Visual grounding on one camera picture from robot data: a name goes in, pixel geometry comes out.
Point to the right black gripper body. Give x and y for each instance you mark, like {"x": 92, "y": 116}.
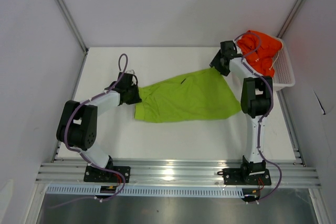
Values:
{"x": 217, "y": 64}

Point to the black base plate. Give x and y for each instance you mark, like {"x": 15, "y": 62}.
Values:
{"x": 236, "y": 176}
{"x": 94, "y": 175}

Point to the aluminium corner post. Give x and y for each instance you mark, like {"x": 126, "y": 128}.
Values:
{"x": 71, "y": 24}
{"x": 294, "y": 11}

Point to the lime green shorts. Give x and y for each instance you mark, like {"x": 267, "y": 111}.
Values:
{"x": 200, "y": 95}

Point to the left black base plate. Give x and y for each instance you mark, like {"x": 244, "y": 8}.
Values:
{"x": 94, "y": 175}

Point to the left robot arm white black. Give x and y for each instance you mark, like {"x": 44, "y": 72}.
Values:
{"x": 77, "y": 127}

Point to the white plastic basket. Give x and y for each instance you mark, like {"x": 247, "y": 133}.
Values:
{"x": 284, "y": 76}

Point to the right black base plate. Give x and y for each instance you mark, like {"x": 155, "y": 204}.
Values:
{"x": 236, "y": 176}

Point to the right aluminium corner post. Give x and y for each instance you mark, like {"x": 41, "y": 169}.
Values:
{"x": 294, "y": 11}

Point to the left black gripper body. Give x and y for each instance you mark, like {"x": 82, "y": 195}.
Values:
{"x": 134, "y": 88}

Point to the white slotted cable duct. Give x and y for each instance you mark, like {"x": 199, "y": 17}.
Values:
{"x": 158, "y": 191}

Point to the left aluminium corner post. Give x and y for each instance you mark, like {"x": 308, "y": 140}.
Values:
{"x": 71, "y": 24}

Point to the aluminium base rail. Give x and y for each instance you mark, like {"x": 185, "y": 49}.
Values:
{"x": 180, "y": 173}

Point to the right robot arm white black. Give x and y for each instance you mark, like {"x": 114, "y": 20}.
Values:
{"x": 256, "y": 102}

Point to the orange shorts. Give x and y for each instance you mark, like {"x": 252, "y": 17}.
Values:
{"x": 259, "y": 50}

